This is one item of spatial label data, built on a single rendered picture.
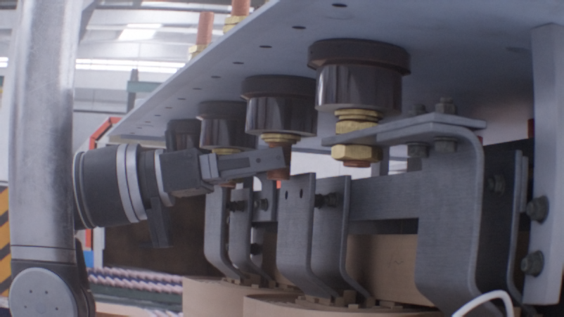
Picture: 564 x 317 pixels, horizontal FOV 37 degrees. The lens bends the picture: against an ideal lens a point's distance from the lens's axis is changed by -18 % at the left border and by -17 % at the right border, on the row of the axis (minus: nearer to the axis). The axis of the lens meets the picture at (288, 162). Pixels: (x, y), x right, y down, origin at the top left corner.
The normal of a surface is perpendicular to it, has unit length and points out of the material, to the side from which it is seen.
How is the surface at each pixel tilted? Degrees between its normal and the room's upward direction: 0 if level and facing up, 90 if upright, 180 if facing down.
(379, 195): 90
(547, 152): 90
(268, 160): 90
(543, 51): 90
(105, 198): 109
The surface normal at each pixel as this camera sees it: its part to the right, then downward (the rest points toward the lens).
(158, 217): -0.04, -0.08
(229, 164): 0.45, -0.14
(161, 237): 0.02, 0.30
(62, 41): 0.75, -0.10
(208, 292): -0.80, -0.09
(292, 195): -0.95, -0.07
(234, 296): -0.51, -0.10
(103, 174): -0.08, -0.32
